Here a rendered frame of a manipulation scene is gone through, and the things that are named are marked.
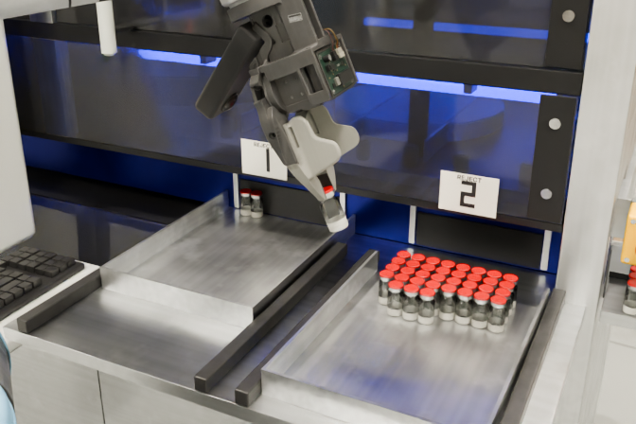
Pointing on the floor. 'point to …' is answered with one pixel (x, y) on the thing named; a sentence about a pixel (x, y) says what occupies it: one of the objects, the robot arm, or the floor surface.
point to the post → (597, 158)
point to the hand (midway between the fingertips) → (318, 185)
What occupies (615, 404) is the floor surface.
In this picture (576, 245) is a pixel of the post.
